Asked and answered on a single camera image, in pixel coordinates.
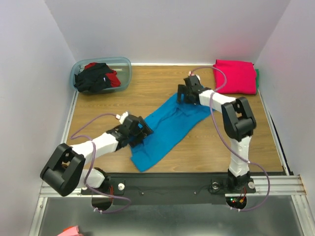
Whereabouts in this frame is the aluminium frame rail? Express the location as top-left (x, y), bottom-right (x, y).
top-left (39, 92), bottom-right (78, 197)

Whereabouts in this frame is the folded green t shirt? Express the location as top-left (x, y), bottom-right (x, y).
top-left (255, 69), bottom-right (259, 93)

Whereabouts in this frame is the clear blue plastic bin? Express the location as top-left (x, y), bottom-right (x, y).
top-left (69, 57), bottom-right (132, 94)

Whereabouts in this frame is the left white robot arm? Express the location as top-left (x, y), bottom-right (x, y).
top-left (40, 112), bottom-right (153, 197)

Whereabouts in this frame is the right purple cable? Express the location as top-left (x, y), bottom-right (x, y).
top-left (188, 66), bottom-right (271, 212)

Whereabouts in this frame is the blue t shirt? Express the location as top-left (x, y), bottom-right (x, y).
top-left (131, 94), bottom-right (211, 172)

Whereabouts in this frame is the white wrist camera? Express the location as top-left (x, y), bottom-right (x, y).
top-left (115, 111), bottom-right (129, 124)
top-left (188, 71), bottom-right (201, 81)

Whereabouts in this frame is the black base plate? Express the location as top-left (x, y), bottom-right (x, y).
top-left (50, 172), bottom-right (256, 206)

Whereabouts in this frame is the red t shirt in bin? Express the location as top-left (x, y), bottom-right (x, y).
top-left (84, 62), bottom-right (121, 89)

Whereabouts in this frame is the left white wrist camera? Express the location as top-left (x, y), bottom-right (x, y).
top-left (115, 111), bottom-right (129, 124)

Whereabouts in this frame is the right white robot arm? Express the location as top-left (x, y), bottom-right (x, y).
top-left (177, 75), bottom-right (256, 192)

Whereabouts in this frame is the folded pink t shirt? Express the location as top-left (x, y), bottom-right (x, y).
top-left (214, 59), bottom-right (257, 95)

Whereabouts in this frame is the black t shirt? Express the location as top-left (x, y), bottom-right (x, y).
top-left (74, 62), bottom-right (114, 93)

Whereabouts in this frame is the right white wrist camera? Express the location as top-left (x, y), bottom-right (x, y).
top-left (188, 71), bottom-right (201, 81)

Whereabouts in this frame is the pink cloth at bottom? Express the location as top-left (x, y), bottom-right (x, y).
top-left (58, 226), bottom-right (81, 236)

